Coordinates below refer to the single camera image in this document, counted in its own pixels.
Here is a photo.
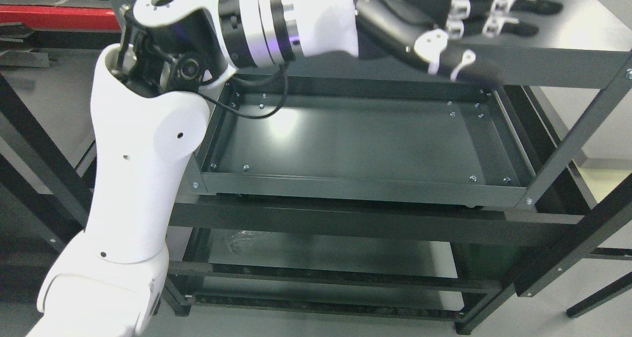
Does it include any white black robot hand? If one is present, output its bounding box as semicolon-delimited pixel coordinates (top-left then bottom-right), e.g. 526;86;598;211
283;0;563;84

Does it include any black metal shelf rack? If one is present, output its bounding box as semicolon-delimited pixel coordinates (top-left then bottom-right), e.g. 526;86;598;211
0;70;632;335

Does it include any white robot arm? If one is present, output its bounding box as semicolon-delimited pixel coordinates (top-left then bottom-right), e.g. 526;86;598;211
29;0;306;337

